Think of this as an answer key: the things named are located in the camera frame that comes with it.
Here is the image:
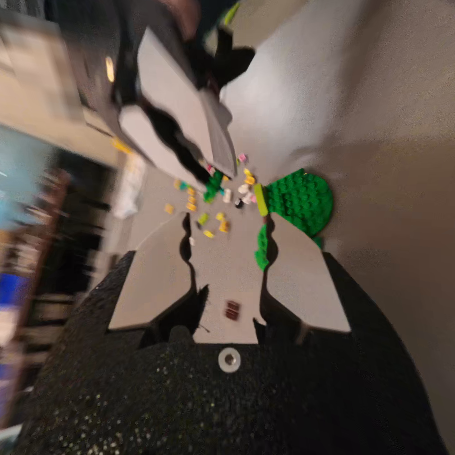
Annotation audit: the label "green lego baseplate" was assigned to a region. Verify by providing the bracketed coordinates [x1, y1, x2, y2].
[254, 168, 335, 272]

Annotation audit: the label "scattered small lego pieces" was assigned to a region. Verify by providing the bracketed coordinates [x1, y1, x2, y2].
[164, 153, 257, 246]

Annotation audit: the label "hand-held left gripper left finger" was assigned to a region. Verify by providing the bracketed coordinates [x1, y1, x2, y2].
[108, 213, 210, 338]

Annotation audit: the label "clear plastic bag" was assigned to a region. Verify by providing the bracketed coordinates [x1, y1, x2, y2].
[113, 155, 147, 219]

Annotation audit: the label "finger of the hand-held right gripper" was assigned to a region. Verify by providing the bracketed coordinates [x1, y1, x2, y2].
[118, 105, 212, 191]
[137, 28, 237, 179]

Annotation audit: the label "person's right hand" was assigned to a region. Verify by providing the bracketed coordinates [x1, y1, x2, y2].
[161, 0, 200, 40]

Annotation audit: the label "lime lego leaf piece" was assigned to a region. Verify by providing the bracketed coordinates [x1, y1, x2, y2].
[253, 183, 269, 217]

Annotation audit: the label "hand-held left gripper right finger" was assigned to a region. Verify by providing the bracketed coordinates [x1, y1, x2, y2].
[253, 213, 352, 344]

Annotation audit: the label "green lego brick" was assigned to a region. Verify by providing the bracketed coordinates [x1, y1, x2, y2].
[203, 171, 225, 204]

